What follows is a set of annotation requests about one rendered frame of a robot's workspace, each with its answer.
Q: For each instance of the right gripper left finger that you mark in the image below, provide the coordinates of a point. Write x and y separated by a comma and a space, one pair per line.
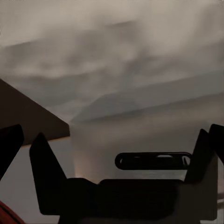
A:
11, 139

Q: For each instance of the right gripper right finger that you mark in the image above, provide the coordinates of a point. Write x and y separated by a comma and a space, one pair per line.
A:
216, 139

